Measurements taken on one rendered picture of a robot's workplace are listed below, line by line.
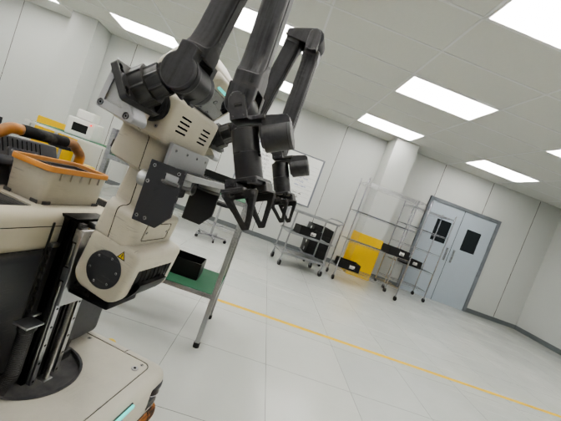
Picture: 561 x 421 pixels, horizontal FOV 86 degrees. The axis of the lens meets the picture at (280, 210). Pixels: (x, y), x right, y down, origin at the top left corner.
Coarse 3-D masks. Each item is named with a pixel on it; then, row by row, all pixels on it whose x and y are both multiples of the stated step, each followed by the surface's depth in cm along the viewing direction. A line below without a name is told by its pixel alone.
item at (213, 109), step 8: (176, 48) 78; (224, 72) 84; (216, 80) 77; (224, 80) 79; (216, 88) 80; (224, 88) 82; (216, 96) 84; (224, 96) 86; (208, 104) 86; (216, 104) 88; (224, 104) 91; (208, 112) 90; (216, 112) 93; (224, 112) 95
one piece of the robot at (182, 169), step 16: (176, 160) 81; (192, 160) 89; (208, 160) 98; (144, 176) 77; (160, 176) 75; (176, 176) 74; (192, 176) 74; (208, 176) 100; (144, 192) 76; (160, 192) 75; (176, 192) 74; (192, 192) 99; (208, 192) 94; (144, 208) 76; (160, 208) 75; (192, 208) 101; (208, 208) 100; (160, 224) 76
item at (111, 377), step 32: (96, 352) 113; (128, 352) 120; (32, 384) 92; (64, 384) 96; (96, 384) 99; (128, 384) 104; (160, 384) 118; (0, 416) 79; (32, 416) 82; (64, 416) 85; (96, 416) 88; (128, 416) 99
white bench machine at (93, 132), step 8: (80, 112) 514; (88, 112) 517; (72, 120) 510; (80, 120) 512; (88, 120) 518; (96, 120) 529; (72, 128) 511; (80, 128) 513; (88, 128) 515; (96, 128) 522; (80, 136) 515; (88, 136) 516; (96, 136) 532
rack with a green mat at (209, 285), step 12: (108, 144) 177; (108, 156) 177; (240, 204) 182; (228, 252) 184; (228, 264) 227; (168, 276) 188; (180, 276) 196; (204, 276) 211; (216, 276) 220; (180, 288) 184; (192, 288) 185; (204, 288) 191; (216, 288) 185; (216, 300) 228; (204, 324) 186
